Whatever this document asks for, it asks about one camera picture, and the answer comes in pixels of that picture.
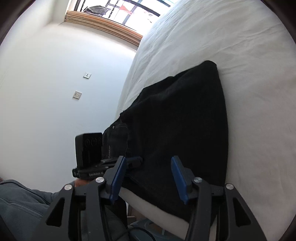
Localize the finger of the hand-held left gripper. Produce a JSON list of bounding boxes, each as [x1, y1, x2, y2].
[[125, 156, 144, 169]]

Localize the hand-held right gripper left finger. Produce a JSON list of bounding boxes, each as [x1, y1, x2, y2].
[[30, 156, 130, 241]]

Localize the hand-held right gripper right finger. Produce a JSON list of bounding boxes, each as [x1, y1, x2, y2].
[[171, 155, 268, 241]]

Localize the black denim pants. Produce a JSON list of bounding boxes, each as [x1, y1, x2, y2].
[[102, 60, 230, 223]]

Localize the person's left forearm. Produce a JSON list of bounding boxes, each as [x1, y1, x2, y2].
[[0, 179, 78, 241]]

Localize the person's left hand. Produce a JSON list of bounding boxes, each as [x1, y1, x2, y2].
[[75, 179, 91, 188]]

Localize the pale blue object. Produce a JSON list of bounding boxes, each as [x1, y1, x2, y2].
[[128, 218, 168, 241]]

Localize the bed with white sheet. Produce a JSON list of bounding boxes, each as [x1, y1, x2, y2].
[[115, 0, 296, 241]]

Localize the beige curtain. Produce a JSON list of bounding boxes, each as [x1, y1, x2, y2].
[[65, 10, 143, 45]]

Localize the grey hanging garment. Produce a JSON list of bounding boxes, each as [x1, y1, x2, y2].
[[83, 6, 110, 16]]

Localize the red hanging cloth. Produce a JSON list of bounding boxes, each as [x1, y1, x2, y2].
[[120, 5, 136, 16]]

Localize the black cable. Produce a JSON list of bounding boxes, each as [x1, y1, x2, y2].
[[128, 226, 159, 241]]

